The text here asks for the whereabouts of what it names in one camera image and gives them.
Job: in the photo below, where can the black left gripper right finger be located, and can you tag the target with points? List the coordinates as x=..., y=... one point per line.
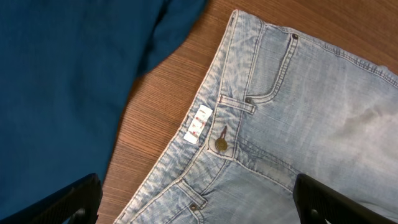
x=318, y=204

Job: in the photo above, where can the light blue denim shorts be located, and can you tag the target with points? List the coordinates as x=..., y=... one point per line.
x=275, y=103

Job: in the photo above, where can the blue polo shirt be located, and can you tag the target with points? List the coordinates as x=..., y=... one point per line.
x=67, y=67

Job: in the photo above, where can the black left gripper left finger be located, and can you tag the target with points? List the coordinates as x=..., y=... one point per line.
x=77, y=203

